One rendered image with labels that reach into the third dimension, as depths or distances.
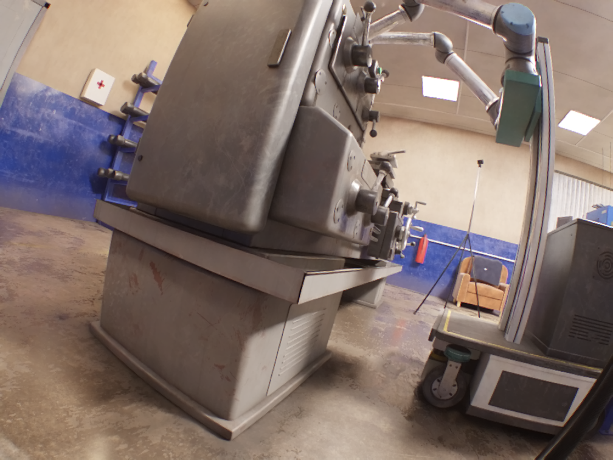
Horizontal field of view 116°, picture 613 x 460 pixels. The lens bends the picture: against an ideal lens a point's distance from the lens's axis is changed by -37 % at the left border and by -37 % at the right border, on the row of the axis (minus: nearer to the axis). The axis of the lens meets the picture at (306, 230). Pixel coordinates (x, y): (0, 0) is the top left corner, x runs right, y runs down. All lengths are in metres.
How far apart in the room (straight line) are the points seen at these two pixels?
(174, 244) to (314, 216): 0.35
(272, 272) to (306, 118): 0.36
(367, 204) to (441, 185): 5.41
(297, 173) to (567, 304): 1.04
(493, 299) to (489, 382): 4.21
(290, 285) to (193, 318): 0.30
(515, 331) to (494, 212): 4.96
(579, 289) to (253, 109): 1.21
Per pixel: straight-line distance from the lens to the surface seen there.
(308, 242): 1.01
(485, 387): 1.17
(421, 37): 2.16
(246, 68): 0.76
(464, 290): 5.18
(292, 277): 0.58
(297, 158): 0.69
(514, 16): 1.40
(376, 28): 1.78
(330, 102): 0.89
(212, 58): 0.87
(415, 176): 6.15
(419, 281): 5.92
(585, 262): 1.28
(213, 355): 0.76
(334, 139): 0.68
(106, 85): 3.91
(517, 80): 1.38
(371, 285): 2.98
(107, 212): 1.06
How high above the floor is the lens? 0.53
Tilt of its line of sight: 1 degrees up
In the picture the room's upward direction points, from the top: 15 degrees clockwise
